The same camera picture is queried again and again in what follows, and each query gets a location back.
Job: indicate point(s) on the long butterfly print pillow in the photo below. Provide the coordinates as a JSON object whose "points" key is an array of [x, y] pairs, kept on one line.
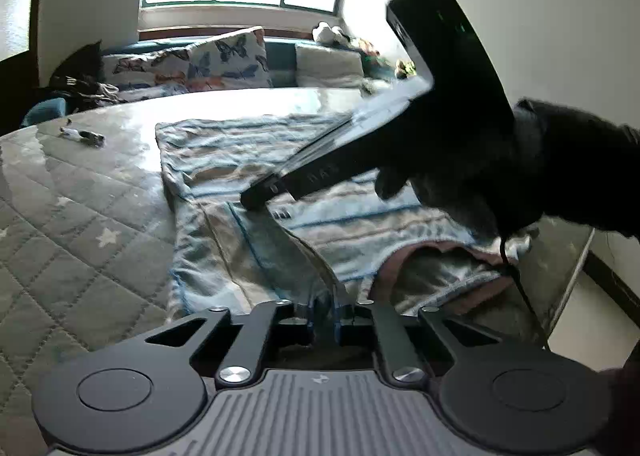
{"points": [[145, 69]]}

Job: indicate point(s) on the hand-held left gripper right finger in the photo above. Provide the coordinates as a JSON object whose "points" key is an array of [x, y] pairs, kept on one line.
{"points": [[361, 322]]}

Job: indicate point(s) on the small dark object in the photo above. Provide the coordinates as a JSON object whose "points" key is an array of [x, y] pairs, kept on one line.
{"points": [[82, 136]]}

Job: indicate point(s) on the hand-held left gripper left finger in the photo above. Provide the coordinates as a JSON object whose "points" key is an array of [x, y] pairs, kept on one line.
{"points": [[295, 322]]}

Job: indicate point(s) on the black bag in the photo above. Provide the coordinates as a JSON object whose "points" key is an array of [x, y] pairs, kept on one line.
{"points": [[80, 74]]}

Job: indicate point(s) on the large butterfly print pillow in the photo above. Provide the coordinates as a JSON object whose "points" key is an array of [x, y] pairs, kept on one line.
{"points": [[227, 61]]}

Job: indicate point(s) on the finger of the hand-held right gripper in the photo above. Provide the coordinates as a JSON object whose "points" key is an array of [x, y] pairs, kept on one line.
{"points": [[300, 161]]}

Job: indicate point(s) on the person's right hand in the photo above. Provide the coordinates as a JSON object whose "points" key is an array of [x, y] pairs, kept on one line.
{"points": [[480, 176]]}

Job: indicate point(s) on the white plush toy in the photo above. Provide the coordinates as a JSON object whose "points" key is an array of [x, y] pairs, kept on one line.
{"points": [[330, 34]]}

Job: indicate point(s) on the grey pillow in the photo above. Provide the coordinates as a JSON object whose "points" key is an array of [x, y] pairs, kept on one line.
{"points": [[327, 64]]}

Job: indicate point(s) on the person's right forearm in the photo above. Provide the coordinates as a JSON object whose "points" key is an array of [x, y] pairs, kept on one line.
{"points": [[590, 171]]}

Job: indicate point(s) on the blue bench sofa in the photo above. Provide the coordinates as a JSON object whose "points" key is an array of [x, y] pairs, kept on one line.
{"points": [[281, 59]]}

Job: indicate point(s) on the blue stool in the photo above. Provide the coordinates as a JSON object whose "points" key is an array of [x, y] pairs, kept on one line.
{"points": [[47, 111]]}

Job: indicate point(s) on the blue beige striped towel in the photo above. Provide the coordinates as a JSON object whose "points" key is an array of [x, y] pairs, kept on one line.
{"points": [[320, 231]]}

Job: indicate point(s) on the group of plush toys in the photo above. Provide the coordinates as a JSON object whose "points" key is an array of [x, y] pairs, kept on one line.
{"points": [[406, 69]]}

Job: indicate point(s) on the orange green toy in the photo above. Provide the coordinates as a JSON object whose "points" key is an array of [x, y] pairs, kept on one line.
{"points": [[365, 47]]}

